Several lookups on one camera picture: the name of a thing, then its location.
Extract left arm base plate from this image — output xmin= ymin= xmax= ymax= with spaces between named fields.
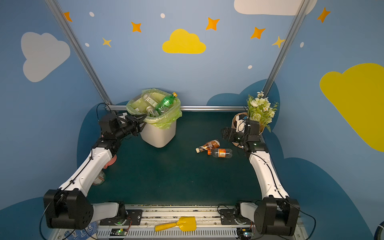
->
xmin=100 ymin=209 xmax=143 ymax=226

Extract blue dotted work glove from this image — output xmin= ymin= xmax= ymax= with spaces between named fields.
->
xmin=64 ymin=222 xmax=99 ymax=240

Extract orange label bottle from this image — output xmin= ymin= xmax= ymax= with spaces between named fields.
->
xmin=207 ymin=149 xmax=233 ymax=159

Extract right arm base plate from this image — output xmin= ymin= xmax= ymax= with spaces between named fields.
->
xmin=219 ymin=209 xmax=239 ymax=225

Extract right controller board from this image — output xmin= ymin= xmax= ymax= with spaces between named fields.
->
xmin=236 ymin=228 xmax=254 ymax=240

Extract left controller board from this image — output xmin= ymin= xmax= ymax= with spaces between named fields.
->
xmin=110 ymin=229 xmax=129 ymax=237

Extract lime label jar bottle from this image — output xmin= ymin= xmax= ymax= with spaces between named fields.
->
xmin=146 ymin=106 xmax=160 ymax=118

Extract white trash bin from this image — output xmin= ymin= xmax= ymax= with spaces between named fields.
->
xmin=141 ymin=121 xmax=177 ymax=148

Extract yellow plastic shovel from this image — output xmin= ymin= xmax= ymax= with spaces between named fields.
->
xmin=155 ymin=217 xmax=197 ymax=232

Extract green plastic bottle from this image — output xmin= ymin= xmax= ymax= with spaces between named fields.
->
xmin=155 ymin=93 xmax=178 ymax=114

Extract green plastic bin liner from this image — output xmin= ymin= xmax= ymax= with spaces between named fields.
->
xmin=126 ymin=89 xmax=182 ymax=130

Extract pink watering can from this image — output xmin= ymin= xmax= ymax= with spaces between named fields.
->
xmin=105 ymin=155 xmax=117 ymax=169

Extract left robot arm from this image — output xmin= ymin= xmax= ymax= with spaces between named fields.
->
xmin=43 ymin=113 xmax=146 ymax=230

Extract brown tea bottle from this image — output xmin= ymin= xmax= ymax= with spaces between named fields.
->
xmin=196 ymin=140 xmax=220 ymax=153

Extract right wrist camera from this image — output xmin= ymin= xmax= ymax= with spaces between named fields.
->
xmin=234 ymin=115 xmax=248 ymax=133

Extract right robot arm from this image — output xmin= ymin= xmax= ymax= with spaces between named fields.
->
xmin=222 ymin=119 xmax=300 ymax=236

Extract controller board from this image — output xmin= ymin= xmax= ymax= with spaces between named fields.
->
xmin=236 ymin=228 xmax=254 ymax=240
xmin=110 ymin=229 xmax=129 ymax=237

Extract white artificial flowers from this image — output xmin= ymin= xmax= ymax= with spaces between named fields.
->
xmin=247 ymin=91 xmax=279 ymax=132

